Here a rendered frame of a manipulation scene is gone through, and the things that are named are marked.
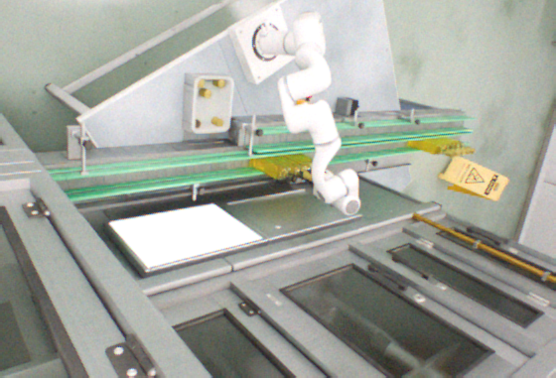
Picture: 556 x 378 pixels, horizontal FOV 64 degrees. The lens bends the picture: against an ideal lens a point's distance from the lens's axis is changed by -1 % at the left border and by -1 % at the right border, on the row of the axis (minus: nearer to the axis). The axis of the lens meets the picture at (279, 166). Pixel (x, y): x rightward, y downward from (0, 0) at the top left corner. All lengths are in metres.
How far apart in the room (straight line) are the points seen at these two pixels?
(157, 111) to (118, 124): 0.16
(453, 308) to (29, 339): 1.15
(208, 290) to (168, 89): 0.83
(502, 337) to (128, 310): 1.06
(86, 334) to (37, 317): 0.07
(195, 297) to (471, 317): 0.77
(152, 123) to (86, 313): 1.26
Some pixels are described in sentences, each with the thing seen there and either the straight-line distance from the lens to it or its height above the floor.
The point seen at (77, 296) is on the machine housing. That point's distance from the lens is 0.63.
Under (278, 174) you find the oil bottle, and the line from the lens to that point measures 1.76.
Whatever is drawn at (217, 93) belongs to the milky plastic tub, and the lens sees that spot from 1.87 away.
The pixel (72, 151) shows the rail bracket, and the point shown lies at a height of 0.86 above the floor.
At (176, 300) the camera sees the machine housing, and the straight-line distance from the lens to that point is 1.25.
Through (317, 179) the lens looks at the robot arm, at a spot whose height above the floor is 1.40.
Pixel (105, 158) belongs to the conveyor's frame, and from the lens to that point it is 1.62.
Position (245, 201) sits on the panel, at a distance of 1.79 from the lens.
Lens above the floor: 2.33
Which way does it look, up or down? 46 degrees down
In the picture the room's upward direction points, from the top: 116 degrees clockwise
